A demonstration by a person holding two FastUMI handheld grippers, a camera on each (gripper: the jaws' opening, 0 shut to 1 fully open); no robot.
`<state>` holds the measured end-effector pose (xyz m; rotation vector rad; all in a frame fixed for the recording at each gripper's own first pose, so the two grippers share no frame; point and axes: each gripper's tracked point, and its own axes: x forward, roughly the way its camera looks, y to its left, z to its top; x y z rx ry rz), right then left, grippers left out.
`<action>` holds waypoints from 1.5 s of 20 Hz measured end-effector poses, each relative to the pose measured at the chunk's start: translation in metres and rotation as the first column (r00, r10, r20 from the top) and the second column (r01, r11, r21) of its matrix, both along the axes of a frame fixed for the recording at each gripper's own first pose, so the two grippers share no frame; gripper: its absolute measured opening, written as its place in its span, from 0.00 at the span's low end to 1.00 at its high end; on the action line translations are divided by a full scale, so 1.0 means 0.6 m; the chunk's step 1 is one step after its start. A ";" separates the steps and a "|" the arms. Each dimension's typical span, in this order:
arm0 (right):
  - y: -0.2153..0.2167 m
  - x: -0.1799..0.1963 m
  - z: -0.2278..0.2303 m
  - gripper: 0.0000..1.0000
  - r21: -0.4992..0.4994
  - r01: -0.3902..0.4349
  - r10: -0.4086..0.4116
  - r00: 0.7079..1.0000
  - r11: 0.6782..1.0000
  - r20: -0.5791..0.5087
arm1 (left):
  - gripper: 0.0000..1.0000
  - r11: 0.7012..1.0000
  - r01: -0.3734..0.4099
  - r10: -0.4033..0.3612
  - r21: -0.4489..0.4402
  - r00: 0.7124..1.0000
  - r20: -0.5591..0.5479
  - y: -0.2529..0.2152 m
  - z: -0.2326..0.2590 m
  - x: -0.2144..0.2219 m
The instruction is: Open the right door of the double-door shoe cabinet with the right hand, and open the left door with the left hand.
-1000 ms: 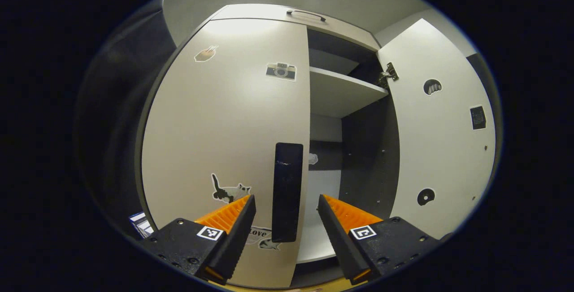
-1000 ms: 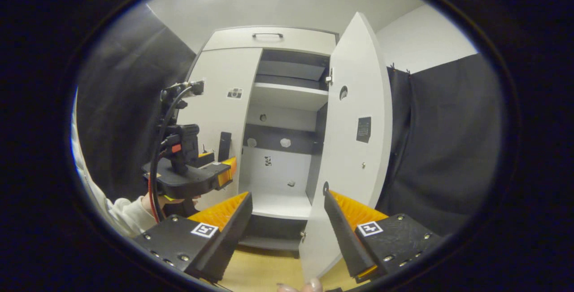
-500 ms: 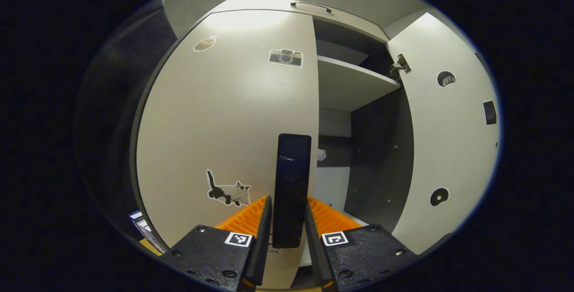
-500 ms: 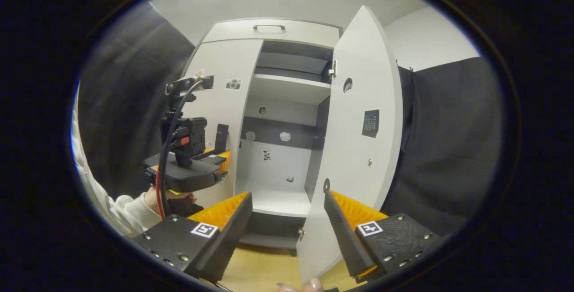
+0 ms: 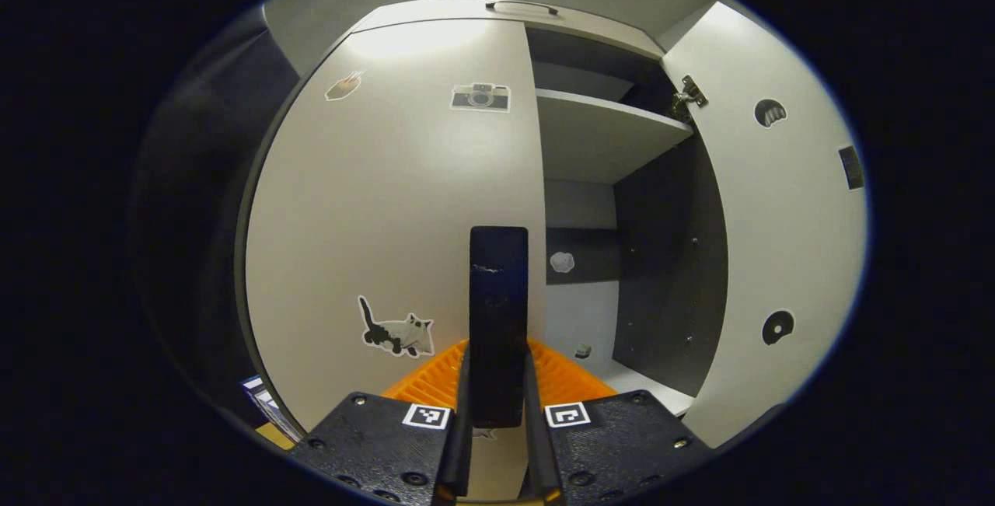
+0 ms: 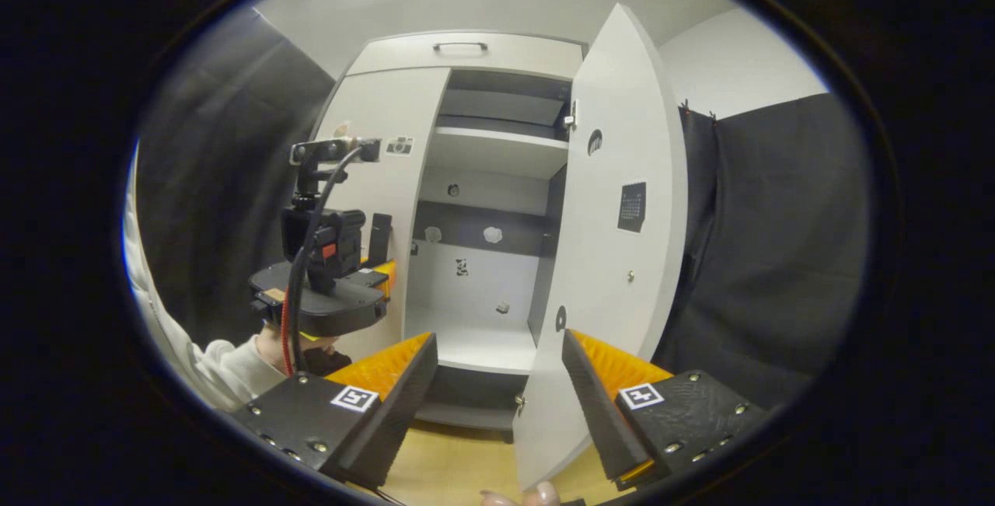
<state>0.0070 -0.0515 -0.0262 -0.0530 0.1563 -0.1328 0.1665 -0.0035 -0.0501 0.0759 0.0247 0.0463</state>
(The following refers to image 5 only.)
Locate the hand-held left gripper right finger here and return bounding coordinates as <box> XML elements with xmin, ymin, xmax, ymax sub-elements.
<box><xmin>522</xmin><ymin>339</ymin><xmax>712</xmax><ymax>506</ymax></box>

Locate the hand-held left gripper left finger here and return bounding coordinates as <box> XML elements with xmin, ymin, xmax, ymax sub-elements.
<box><xmin>292</xmin><ymin>339</ymin><xmax>473</xmax><ymax>506</ymax></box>

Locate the white cabinet door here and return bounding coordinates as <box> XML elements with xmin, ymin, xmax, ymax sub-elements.
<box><xmin>661</xmin><ymin>1</ymin><xmax>868</xmax><ymax>448</ymax></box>
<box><xmin>245</xmin><ymin>19</ymin><xmax>549</xmax><ymax>503</ymax></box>

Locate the white double-door shoe cabinet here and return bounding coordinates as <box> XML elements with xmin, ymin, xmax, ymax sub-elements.
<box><xmin>236</xmin><ymin>0</ymin><xmax>731</xmax><ymax>421</ymax></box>

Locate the metal door hinge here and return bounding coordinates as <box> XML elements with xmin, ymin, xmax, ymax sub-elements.
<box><xmin>672</xmin><ymin>75</ymin><xmax>708</xmax><ymax>122</ymax></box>

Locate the blue white striped box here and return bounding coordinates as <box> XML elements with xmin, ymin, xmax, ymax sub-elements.
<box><xmin>241</xmin><ymin>374</ymin><xmax>304</xmax><ymax>445</ymax></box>

